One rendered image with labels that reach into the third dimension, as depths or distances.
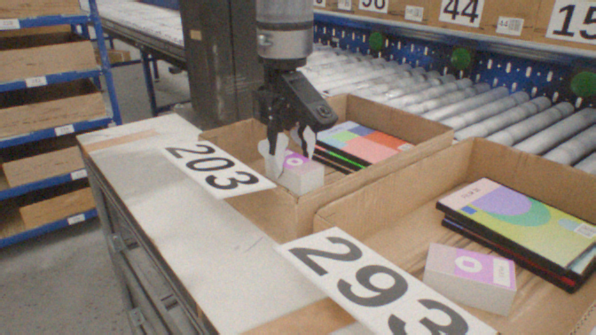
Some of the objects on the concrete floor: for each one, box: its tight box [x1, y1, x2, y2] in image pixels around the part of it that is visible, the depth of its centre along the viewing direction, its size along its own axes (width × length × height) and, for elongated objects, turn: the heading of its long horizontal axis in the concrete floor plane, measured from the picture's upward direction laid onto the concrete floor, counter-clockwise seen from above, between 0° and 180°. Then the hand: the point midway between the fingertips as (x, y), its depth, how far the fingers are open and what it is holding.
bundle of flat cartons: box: [92, 46, 131, 66], centre depth 470 cm, size 69×47×13 cm
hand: (294, 167), depth 74 cm, fingers open, 6 cm apart
